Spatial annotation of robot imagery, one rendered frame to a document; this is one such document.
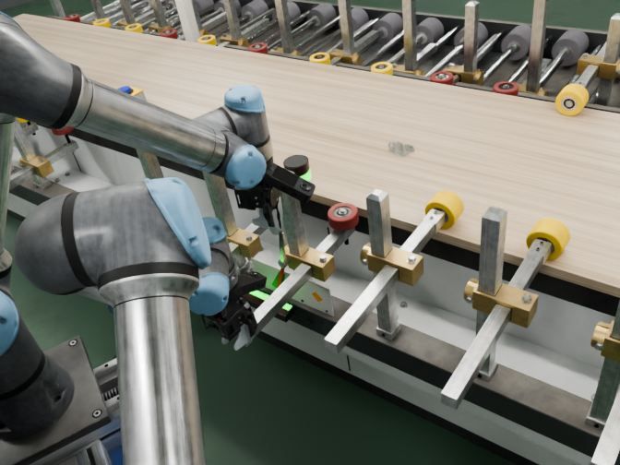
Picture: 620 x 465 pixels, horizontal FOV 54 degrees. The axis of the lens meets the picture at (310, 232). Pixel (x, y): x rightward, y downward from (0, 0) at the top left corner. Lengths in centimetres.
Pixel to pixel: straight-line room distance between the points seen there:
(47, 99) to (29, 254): 23
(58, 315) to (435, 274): 191
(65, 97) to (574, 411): 115
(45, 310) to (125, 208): 239
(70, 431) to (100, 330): 173
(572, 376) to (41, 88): 128
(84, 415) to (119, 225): 50
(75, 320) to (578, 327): 214
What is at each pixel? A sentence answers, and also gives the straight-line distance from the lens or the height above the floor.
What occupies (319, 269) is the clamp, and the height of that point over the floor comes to 86.
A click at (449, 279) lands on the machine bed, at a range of 162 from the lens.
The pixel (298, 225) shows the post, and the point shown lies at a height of 96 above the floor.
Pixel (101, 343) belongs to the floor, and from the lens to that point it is 279.
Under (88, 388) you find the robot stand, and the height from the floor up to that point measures 104.
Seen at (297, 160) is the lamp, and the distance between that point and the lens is 143.
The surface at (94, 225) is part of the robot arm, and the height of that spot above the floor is 148.
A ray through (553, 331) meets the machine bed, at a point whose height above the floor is 69.
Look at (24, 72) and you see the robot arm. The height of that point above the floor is 158.
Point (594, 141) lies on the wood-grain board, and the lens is 188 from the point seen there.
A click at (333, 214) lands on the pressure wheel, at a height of 91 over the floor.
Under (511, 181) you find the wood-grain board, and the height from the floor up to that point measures 90.
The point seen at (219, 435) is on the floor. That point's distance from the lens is 231.
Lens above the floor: 187
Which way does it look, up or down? 39 degrees down
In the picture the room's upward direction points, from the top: 10 degrees counter-clockwise
